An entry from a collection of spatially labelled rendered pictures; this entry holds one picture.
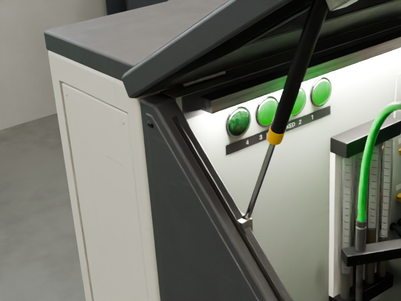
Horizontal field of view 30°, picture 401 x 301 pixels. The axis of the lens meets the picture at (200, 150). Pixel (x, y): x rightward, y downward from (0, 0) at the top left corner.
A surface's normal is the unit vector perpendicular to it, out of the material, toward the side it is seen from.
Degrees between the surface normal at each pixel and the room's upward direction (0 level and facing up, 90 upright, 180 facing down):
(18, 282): 0
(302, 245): 90
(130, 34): 0
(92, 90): 90
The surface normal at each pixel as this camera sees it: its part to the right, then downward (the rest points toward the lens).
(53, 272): -0.07, -0.91
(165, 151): -0.79, 0.30
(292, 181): 0.61, 0.30
